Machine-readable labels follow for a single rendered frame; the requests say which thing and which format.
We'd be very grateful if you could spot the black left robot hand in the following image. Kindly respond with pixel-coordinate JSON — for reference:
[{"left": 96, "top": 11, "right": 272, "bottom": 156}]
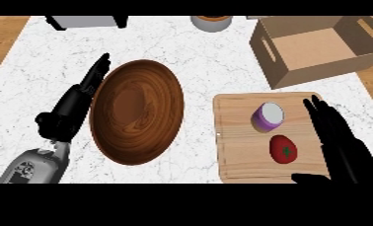
[{"left": 35, "top": 52, "right": 113, "bottom": 144}]

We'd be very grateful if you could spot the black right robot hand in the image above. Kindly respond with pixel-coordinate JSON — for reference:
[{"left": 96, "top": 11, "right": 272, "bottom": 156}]
[{"left": 291, "top": 94, "right": 373, "bottom": 185}]

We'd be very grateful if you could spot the pale wooden cutting board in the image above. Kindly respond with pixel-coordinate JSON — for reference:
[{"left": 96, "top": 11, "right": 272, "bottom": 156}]
[{"left": 211, "top": 91, "right": 332, "bottom": 185}]

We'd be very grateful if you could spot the cardboard box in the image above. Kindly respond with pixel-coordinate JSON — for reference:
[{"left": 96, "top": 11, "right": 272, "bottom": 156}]
[{"left": 248, "top": 15, "right": 373, "bottom": 91}]

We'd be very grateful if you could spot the red tomato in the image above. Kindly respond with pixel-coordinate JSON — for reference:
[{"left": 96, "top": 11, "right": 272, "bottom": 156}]
[{"left": 269, "top": 134, "right": 300, "bottom": 165}]

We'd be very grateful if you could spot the brown wooden bowl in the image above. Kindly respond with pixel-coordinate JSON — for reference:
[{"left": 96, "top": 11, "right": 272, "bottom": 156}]
[{"left": 89, "top": 59, "right": 188, "bottom": 167}]

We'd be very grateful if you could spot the grey and black appliance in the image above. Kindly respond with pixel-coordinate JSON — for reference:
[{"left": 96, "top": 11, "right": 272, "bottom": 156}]
[{"left": 45, "top": 15, "right": 130, "bottom": 32}]

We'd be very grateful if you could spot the grey round pot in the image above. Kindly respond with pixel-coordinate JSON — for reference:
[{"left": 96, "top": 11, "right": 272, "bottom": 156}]
[{"left": 189, "top": 15, "right": 235, "bottom": 34}]

